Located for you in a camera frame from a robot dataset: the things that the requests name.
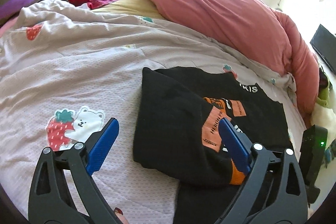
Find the cream fleece blanket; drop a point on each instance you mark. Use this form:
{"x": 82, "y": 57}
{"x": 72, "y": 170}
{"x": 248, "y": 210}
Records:
{"x": 324, "y": 117}

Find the left hand fingers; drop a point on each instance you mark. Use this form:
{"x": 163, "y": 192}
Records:
{"x": 118, "y": 212}

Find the green plush garment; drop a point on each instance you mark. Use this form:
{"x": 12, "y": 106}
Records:
{"x": 325, "y": 87}

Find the black long sleeve shirt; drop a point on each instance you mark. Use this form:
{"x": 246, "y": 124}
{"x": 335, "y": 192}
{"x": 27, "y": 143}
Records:
{"x": 177, "y": 134}

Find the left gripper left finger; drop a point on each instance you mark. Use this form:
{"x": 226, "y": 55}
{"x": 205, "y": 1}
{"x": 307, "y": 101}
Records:
{"x": 50, "y": 200}

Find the salmon pink duvet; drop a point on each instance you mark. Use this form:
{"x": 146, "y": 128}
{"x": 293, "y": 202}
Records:
{"x": 259, "y": 32}

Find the yellow bed sheet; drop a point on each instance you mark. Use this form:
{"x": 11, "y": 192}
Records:
{"x": 145, "y": 8}

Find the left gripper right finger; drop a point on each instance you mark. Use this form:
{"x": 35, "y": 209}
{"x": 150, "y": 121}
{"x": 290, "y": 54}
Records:
{"x": 273, "y": 190}

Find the pink quilted bedspread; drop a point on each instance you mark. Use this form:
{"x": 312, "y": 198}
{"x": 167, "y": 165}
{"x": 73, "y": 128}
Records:
{"x": 10, "y": 24}

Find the black monitor screen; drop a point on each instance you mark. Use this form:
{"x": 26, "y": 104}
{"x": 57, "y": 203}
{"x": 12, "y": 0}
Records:
{"x": 324, "y": 43}

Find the pink strawberry bear quilt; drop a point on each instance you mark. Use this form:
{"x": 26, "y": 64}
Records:
{"x": 60, "y": 57}

